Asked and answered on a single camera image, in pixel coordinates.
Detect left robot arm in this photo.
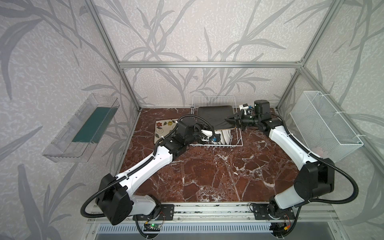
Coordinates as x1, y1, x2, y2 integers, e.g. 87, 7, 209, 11
80, 114, 221, 226

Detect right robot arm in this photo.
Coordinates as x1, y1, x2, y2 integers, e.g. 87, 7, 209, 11
226, 100, 359, 219

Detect white round plate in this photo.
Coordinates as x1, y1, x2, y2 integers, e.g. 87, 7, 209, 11
225, 129, 232, 145
219, 130, 227, 145

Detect pink object in basket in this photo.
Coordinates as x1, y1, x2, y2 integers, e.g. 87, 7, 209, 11
311, 147, 326, 158

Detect left green circuit board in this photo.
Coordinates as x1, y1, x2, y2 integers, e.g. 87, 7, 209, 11
144, 223, 162, 232

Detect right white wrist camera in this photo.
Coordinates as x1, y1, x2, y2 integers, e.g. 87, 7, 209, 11
239, 104, 253, 115

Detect white wire dish rack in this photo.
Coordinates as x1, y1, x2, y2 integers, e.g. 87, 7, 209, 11
191, 96, 243, 148

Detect aluminium mounting rail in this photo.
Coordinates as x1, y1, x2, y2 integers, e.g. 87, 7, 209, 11
86, 202, 340, 224

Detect white mesh wall basket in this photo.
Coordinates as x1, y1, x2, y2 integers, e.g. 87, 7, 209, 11
291, 91, 364, 162

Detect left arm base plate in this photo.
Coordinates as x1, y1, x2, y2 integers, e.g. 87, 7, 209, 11
133, 204, 175, 221

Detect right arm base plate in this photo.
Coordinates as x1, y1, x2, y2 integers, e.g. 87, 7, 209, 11
249, 203, 296, 221

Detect right circuit board with wires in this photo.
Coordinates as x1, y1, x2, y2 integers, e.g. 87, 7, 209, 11
270, 223, 291, 236

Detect clear plastic wall bin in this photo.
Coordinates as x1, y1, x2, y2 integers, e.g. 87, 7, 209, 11
43, 94, 120, 163

